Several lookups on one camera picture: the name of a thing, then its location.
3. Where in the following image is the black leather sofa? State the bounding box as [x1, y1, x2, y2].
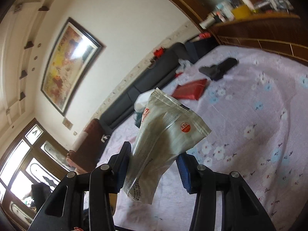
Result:
[99, 42, 189, 135]

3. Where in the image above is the red flat pouch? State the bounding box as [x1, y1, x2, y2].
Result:
[172, 79, 208, 100]

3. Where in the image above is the red flower ornament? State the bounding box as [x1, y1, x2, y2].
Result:
[153, 48, 166, 59]

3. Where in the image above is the dark green tissue box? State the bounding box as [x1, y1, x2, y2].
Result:
[133, 93, 151, 128]

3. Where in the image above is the white charger with cable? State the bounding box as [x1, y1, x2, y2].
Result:
[101, 135, 110, 143]

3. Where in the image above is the wooden sideboard cabinet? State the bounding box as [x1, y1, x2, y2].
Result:
[209, 13, 307, 66]

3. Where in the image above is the yellow container on sideboard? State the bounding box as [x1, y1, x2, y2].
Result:
[231, 4, 253, 20]

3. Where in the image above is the silver foil pouch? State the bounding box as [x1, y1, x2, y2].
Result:
[123, 88, 211, 204]

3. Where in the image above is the framed horse painting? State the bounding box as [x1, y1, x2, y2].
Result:
[40, 17, 105, 116]

